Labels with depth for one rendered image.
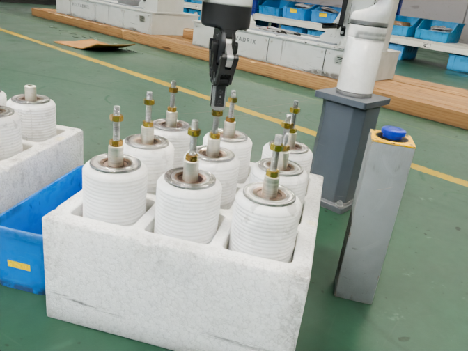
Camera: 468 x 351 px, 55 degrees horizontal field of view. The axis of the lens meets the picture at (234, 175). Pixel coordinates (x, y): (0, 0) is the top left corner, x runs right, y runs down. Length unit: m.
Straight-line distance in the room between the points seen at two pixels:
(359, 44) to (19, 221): 0.84
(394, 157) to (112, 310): 0.51
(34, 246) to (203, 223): 0.29
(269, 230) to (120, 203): 0.22
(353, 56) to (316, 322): 0.65
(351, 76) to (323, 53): 1.79
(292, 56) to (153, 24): 1.48
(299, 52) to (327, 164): 1.90
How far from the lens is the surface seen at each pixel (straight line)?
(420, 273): 1.07
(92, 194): 0.69
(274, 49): 3.18
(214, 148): 0.76
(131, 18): 4.33
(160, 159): 0.77
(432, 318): 0.94
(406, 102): 2.66
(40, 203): 0.94
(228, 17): 0.69
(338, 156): 1.20
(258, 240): 0.62
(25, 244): 0.81
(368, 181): 0.80
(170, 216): 0.65
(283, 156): 0.74
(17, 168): 0.92
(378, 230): 0.84
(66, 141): 1.04
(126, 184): 0.67
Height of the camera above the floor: 0.51
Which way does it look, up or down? 22 degrees down
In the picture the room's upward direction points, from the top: 7 degrees clockwise
